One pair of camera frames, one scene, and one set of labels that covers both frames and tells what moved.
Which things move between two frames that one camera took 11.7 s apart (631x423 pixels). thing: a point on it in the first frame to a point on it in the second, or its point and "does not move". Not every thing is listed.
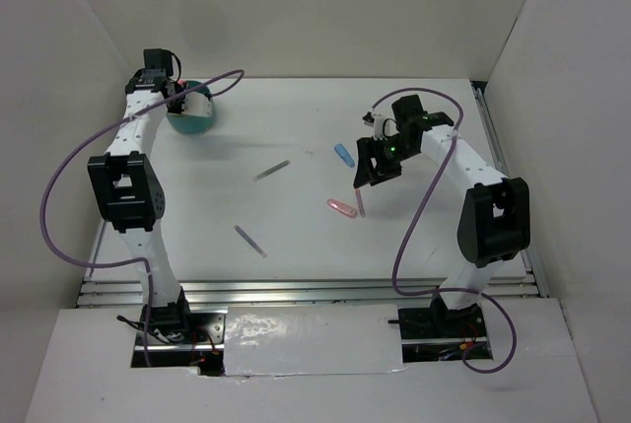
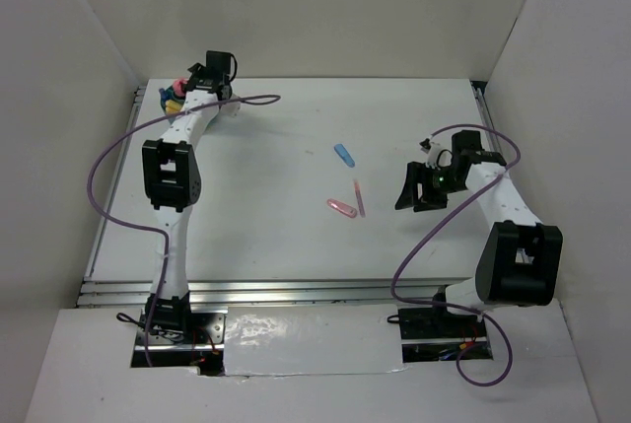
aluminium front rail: [295, 291] does not move
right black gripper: [370, 148] to [420, 173]
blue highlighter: [345, 155] does not move
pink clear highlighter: [341, 207] does not move
